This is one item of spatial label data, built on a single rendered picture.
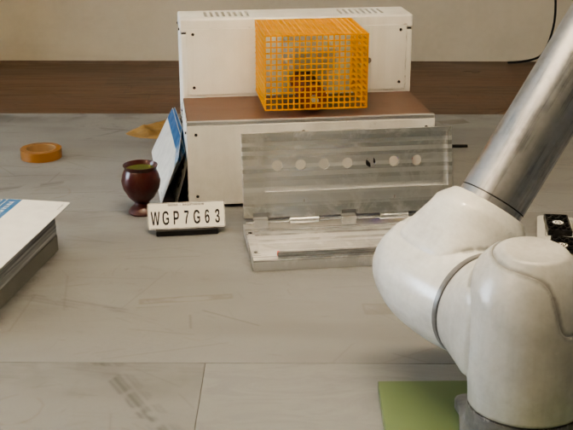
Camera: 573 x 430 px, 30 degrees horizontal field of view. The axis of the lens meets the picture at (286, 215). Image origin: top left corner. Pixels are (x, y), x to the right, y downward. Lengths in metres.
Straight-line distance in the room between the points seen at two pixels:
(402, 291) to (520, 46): 2.51
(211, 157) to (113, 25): 1.64
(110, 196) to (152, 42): 1.50
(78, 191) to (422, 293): 1.22
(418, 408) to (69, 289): 0.74
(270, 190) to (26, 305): 0.57
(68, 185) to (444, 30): 1.78
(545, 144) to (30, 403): 0.84
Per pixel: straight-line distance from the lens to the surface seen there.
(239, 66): 2.53
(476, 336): 1.40
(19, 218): 2.07
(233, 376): 1.67
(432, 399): 1.59
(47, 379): 1.70
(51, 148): 2.83
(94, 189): 2.53
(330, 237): 2.15
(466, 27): 3.92
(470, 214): 1.52
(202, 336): 1.80
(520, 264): 1.36
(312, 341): 1.78
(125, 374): 1.70
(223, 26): 2.51
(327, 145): 2.21
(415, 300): 1.51
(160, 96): 3.39
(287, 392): 1.63
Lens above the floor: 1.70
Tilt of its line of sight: 20 degrees down
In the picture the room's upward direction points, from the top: straight up
